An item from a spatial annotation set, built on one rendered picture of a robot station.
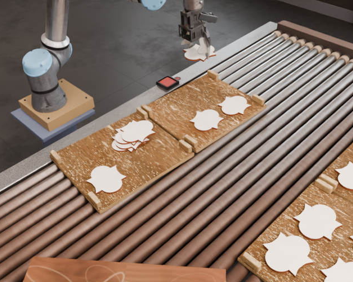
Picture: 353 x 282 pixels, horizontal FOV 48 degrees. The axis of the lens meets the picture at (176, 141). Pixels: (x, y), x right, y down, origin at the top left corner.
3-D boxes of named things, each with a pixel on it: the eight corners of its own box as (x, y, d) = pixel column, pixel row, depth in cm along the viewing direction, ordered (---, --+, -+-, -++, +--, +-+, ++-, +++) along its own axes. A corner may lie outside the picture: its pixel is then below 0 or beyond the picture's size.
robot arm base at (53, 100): (25, 104, 175) (18, 86, 168) (52, 88, 183) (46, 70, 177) (47, 117, 168) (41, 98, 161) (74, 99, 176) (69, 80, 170)
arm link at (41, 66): (24, 90, 166) (14, 61, 157) (39, 73, 175) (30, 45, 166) (50, 93, 163) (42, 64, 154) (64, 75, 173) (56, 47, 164)
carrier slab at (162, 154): (50, 158, 149) (49, 155, 148) (138, 113, 168) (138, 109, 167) (100, 214, 129) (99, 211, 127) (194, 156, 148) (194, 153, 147)
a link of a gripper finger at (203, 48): (198, 64, 156) (191, 41, 153) (209, 57, 159) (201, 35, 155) (203, 64, 154) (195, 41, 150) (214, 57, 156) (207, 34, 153)
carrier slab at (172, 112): (139, 112, 169) (138, 108, 168) (208, 75, 189) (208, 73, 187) (196, 153, 149) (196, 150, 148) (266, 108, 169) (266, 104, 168)
